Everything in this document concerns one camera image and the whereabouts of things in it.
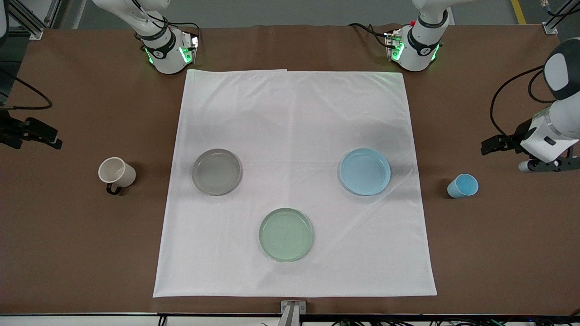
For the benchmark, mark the blue plastic cup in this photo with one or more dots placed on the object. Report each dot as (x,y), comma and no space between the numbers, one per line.
(462,186)

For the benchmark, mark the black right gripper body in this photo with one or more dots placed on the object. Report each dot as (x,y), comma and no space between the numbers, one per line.
(10,130)

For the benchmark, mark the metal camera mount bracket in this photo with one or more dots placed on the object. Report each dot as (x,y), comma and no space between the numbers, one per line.
(293,312)

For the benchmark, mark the white square cloth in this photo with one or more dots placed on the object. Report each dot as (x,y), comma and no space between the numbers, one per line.
(294,117)

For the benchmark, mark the brown table cover sheet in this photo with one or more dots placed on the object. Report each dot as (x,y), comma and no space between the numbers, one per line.
(90,249)

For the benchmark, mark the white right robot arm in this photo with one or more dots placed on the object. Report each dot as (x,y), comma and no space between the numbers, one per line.
(165,54)

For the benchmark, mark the aluminium frame profile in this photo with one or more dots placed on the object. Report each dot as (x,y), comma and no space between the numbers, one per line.
(34,29)
(550,27)

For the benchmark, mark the gray round plate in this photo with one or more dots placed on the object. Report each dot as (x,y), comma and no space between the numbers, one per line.
(216,174)

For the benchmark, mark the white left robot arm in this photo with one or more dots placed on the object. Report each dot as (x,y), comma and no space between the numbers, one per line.
(421,50)

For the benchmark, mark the blue round plate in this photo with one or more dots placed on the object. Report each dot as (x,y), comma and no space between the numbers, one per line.
(364,172)

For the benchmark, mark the green round plate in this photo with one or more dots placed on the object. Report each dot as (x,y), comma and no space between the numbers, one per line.
(286,235)

